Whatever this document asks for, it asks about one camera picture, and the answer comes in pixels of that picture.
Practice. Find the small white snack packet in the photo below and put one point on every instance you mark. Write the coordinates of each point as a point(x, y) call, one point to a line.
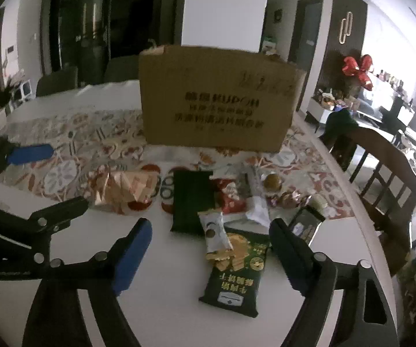
point(213, 235)

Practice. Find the white table cover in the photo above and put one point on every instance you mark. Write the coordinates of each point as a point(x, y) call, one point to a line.
point(85, 97)

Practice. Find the white low cabinet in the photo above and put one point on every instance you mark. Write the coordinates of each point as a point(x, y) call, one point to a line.
point(320, 115)

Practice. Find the green cloth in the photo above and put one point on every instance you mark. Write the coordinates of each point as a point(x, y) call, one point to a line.
point(341, 123)

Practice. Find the red balloons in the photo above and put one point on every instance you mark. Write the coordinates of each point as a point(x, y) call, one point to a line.
point(356, 68)

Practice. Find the dark glass doors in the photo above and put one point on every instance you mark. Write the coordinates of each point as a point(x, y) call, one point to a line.
point(121, 14)

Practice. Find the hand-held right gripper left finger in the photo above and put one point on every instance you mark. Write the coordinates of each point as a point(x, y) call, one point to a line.
point(135, 256)

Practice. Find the round brown pastry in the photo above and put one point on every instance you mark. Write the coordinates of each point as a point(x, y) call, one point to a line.
point(273, 181)

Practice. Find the dark dining chair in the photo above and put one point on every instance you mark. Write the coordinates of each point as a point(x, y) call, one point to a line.
point(121, 68)
point(56, 81)

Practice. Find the patterned table mat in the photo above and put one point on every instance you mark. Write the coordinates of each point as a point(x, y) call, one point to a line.
point(67, 173)

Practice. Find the gold wall decoration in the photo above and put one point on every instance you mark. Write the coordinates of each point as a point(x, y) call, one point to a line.
point(346, 25)

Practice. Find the golden snack packet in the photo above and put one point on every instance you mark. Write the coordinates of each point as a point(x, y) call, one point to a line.
point(121, 191)

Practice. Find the dark glossy snack packet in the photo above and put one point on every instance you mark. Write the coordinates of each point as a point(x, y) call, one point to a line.
point(307, 220)

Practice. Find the green cracker bag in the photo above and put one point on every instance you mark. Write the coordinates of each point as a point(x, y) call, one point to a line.
point(236, 282)

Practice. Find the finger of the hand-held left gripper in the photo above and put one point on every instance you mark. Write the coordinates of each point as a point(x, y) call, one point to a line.
point(59, 213)
point(30, 153)

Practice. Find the dark slatted wall panel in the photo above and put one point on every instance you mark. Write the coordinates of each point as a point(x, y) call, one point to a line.
point(359, 7)

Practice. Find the wooden chair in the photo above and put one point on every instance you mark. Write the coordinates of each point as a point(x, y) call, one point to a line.
point(385, 159)

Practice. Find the red snack packet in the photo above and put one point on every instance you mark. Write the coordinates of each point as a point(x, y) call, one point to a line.
point(231, 198)

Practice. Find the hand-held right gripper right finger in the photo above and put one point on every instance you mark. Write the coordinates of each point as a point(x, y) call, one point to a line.
point(287, 256)

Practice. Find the clear plastic wrapper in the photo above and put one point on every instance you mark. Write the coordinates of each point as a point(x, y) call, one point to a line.
point(258, 211)

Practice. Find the brown cardboard box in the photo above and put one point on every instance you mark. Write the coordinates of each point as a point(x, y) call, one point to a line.
point(211, 97)

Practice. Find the white storage shelf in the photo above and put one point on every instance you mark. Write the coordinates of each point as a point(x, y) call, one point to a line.
point(21, 92)

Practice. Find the dark door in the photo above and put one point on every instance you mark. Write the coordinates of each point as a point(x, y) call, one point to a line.
point(307, 32)

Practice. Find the brown candy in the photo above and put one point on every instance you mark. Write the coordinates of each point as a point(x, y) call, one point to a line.
point(289, 198)

